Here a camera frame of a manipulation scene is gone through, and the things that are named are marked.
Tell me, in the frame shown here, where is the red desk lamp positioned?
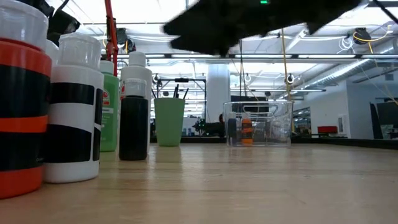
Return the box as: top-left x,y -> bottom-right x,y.
104,0 -> 121,77

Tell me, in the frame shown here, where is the black aluminium table frame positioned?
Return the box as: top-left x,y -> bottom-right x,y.
149,136 -> 398,151

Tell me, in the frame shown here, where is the black background monitor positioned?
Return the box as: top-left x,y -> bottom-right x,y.
369,101 -> 398,140

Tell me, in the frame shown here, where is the yellow hanging cable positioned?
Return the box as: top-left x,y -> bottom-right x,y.
280,27 -> 295,102

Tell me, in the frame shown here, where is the black background robot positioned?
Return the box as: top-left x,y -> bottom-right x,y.
192,119 -> 225,138

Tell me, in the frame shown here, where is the small black paint bottle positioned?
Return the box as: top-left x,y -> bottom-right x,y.
118,78 -> 149,162

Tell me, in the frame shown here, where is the clear plastic bin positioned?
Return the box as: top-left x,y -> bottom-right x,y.
223,101 -> 294,147

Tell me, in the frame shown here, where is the large white paint bottle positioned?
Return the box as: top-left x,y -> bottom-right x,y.
119,51 -> 153,153

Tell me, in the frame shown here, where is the green plastic cup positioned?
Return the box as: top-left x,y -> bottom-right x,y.
154,97 -> 187,147

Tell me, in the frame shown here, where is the small orange paint bottle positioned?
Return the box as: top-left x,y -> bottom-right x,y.
241,112 -> 253,146
0,0 -> 53,200

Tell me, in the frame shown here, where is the red bench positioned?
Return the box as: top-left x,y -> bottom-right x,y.
317,125 -> 339,138

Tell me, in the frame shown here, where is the black background camera stand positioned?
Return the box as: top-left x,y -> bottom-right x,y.
157,77 -> 208,124

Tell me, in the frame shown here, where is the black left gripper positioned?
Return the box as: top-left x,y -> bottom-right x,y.
46,10 -> 81,47

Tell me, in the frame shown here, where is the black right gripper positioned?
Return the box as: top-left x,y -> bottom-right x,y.
163,0 -> 266,57

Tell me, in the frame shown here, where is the white square column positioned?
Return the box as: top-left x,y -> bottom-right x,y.
206,63 -> 231,124

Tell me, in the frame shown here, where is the black hanging cable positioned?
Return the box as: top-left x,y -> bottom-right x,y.
238,40 -> 249,102

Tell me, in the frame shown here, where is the large green paint bottle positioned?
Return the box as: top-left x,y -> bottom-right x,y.
99,60 -> 121,152

